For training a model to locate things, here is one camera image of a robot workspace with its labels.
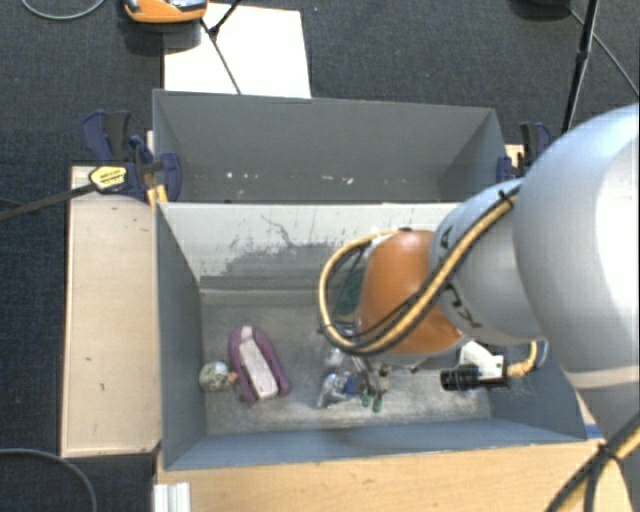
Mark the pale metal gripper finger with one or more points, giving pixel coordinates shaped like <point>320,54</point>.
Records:
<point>331,391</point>
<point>334,358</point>

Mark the purple and pink toy boat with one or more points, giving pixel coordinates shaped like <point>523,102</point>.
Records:
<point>257,367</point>

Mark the pale green and white ball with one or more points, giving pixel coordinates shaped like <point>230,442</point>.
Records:
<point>215,376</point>

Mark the grey metal bin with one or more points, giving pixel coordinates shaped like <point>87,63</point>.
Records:
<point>280,150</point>

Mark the pale wood board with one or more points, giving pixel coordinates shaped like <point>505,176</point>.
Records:
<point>110,320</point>

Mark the black cylinder on white bracket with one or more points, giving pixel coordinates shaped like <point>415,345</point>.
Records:
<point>462,377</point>

